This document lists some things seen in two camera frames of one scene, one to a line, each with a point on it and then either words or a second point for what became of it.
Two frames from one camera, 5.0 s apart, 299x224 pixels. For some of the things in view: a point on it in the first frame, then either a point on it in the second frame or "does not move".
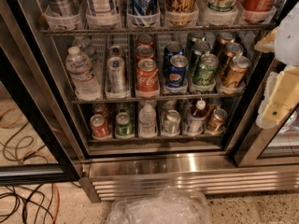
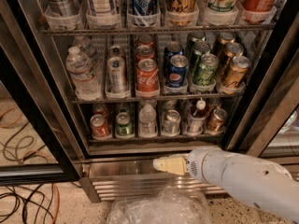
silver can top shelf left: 64,0 does not move
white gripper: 288,37 → 202,166
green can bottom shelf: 123,125 does not move
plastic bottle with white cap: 197,117 does not move
